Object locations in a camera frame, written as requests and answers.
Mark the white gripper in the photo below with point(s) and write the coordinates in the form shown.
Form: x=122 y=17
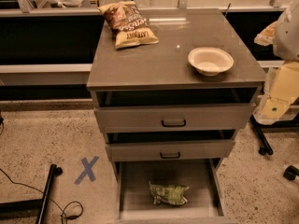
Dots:
x=288 y=36

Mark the green jalapeno chip bag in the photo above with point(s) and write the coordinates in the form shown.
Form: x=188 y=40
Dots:
x=170 y=194

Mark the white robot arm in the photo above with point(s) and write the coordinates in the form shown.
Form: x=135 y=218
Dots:
x=286 y=47

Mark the grey top drawer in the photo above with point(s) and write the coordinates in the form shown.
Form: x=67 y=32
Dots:
x=162 y=118

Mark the grey drawer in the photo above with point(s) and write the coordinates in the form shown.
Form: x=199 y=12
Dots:
x=162 y=118
x=204 y=205
x=164 y=151

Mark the grey drawer cabinet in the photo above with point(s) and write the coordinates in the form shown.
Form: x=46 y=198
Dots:
x=160 y=74

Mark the brown yellow chip bag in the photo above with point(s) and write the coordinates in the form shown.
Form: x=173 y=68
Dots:
x=127 y=25

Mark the grey bottom drawer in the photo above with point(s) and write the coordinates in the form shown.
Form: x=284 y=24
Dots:
x=204 y=205

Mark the grey middle drawer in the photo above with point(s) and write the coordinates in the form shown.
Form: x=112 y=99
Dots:
x=164 y=151

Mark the black stand leg right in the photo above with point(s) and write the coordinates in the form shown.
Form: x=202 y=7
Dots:
x=265 y=148

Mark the black stand leg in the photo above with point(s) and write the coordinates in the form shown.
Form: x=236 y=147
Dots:
x=32 y=208
x=265 y=148

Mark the white paper bowl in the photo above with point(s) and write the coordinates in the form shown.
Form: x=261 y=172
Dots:
x=210 y=61

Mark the black caster wheel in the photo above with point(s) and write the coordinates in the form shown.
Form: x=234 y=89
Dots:
x=291 y=173

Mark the blue tape cross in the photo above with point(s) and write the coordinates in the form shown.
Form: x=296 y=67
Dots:
x=87 y=170

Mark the black stand leg left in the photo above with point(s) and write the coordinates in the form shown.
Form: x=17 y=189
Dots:
x=32 y=208

